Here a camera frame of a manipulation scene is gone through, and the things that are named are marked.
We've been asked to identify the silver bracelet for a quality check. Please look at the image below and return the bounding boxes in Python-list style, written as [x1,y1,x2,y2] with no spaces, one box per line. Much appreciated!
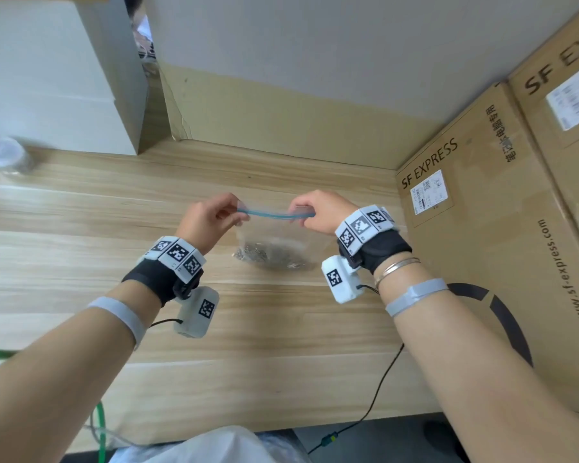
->
[374,257,421,290]

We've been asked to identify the gathered bunch of paper clips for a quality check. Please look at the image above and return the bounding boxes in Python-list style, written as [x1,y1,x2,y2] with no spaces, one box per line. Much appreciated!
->
[234,241,315,271]

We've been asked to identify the light wooden table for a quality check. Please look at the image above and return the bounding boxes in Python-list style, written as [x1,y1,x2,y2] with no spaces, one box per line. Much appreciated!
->
[0,139,445,454]

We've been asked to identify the grey left forearm strap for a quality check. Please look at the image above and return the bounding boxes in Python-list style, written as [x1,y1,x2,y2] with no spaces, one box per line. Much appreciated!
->
[86,297,148,351]

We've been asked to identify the large white shipping label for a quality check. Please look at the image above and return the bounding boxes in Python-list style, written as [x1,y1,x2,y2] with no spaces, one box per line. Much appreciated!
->
[545,57,579,132]

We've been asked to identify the right marker wristband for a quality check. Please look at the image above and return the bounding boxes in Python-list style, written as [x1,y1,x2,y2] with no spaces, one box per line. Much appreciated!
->
[335,204,414,275]

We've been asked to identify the person's right forearm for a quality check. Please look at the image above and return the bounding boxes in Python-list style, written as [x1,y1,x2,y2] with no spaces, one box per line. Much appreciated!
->
[374,262,579,463]

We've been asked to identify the plain brown cardboard box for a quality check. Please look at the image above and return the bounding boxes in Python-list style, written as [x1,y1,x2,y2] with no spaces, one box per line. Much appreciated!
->
[507,0,579,266]

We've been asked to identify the grey forearm strap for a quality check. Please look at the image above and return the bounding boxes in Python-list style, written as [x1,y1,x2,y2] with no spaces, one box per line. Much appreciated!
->
[385,278,450,318]
[86,297,148,351]

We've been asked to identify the person's left hand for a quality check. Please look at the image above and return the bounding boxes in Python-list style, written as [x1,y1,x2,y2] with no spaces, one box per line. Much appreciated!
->
[176,192,251,259]

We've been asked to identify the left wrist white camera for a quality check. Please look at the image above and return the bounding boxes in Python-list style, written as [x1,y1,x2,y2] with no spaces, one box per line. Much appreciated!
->
[173,286,221,339]

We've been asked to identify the person's right hand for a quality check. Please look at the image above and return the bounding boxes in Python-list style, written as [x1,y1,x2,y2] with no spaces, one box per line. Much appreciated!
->
[288,189,360,237]

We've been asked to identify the left marker wristband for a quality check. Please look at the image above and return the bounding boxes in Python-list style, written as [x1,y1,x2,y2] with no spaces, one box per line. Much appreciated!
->
[121,235,207,307]

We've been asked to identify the marker wristband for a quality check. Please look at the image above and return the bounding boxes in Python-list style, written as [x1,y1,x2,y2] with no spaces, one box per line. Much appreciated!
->
[335,204,414,275]
[121,235,207,307]

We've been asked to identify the long black cable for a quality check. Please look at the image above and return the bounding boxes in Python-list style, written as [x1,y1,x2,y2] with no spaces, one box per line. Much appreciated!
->
[308,343,406,455]

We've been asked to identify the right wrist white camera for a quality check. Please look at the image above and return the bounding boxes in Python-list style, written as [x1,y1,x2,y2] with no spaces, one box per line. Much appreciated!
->
[320,255,365,304]

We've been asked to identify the clear bottle white cap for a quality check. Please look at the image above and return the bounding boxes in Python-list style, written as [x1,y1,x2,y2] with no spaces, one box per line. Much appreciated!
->
[0,136,35,177]

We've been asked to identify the grey right forearm strap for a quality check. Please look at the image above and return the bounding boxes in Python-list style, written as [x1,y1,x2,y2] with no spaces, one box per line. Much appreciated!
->
[385,278,450,318]

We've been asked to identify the white cabinet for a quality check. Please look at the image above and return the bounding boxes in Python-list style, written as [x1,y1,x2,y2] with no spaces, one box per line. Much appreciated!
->
[0,0,151,156]

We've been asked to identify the large cardboard box round logo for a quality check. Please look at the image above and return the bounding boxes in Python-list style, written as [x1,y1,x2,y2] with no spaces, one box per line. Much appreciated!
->
[395,81,579,420]

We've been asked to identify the clear zip plastic bag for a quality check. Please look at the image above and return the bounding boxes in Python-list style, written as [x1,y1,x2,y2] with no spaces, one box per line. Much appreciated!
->
[231,199,336,273]

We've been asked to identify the person's legs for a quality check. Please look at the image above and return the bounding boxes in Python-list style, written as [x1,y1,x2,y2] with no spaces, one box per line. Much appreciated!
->
[108,425,312,463]

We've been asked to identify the wrist white camera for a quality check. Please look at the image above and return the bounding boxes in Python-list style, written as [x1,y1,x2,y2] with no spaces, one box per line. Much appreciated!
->
[320,255,365,304]
[173,286,221,339]

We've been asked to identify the tan cardboard back panel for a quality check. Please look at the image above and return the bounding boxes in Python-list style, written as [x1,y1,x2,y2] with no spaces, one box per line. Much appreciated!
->
[159,62,445,170]

